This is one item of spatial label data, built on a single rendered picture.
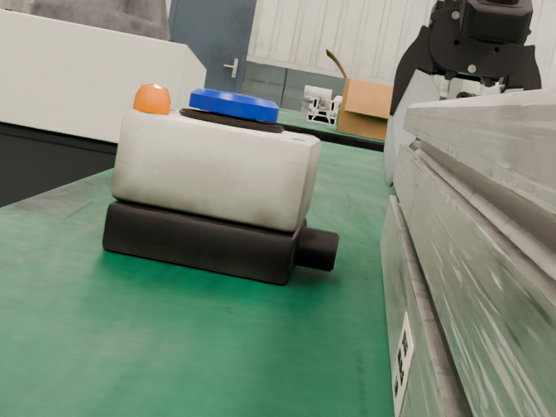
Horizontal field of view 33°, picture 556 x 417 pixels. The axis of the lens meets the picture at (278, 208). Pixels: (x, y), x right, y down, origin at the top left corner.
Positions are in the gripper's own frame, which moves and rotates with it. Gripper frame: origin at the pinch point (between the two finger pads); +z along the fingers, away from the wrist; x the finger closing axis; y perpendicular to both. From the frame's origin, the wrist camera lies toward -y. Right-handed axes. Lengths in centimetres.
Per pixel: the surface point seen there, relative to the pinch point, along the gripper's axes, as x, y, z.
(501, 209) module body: 4, -53, -3
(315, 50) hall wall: 81, 1072, -61
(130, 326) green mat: 13.0, -46.5, 3.1
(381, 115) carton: 3, 187, -3
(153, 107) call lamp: 15.8, -35.8, -3.2
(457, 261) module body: 5, -57, -2
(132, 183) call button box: 16.0, -36.1, 0.1
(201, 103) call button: 14.2, -33.7, -3.6
